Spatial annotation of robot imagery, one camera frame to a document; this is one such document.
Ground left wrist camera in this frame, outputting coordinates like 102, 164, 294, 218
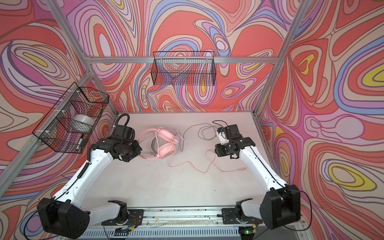
111, 125, 136, 143

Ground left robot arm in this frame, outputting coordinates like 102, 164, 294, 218
35, 138, 142, 239

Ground black wire basket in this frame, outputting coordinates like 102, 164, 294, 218
33, 83, 109, 154
151, 51, 217, 87

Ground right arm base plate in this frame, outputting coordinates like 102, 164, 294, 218
217, 208, 263, 226

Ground slotted grey cable duct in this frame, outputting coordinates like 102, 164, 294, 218
79, 227, 241, 240

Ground left black wire basket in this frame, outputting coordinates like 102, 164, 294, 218
33, 83, 109, 154

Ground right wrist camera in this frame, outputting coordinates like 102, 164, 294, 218
216, 125, 243, 145

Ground aluminium front rail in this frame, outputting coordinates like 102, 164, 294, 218
59, 205, 304, 229

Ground rear black wire basket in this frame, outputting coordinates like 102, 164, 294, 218
151, 51, 217, 87

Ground white headphones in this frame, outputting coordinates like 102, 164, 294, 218
139, 137, 181, 161

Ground pink cat-ear headphones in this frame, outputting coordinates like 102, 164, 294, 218
137, 127, 184, 161

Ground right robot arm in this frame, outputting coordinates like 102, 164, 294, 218
215, 137, 313, 232

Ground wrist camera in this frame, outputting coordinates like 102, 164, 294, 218
111, 125, 136, 143
216, 125, 243, 145

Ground pink headphone cable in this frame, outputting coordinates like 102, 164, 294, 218
167, 149, 248, 174

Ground white tape roll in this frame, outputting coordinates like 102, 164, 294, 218
70, 114, 95, 134

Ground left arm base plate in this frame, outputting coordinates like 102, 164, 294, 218
102, 209, 144, 227

